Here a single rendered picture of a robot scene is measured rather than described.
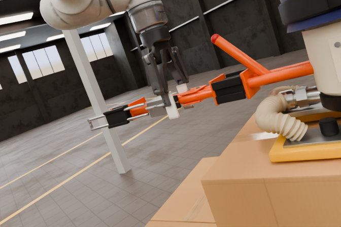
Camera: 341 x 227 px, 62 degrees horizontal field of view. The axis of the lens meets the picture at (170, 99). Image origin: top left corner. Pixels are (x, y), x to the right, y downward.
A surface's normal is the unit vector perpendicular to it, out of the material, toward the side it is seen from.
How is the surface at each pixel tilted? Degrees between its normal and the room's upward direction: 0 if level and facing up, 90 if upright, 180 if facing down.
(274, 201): 90
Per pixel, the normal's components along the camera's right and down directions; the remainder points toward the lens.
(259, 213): -0.51, 0.30
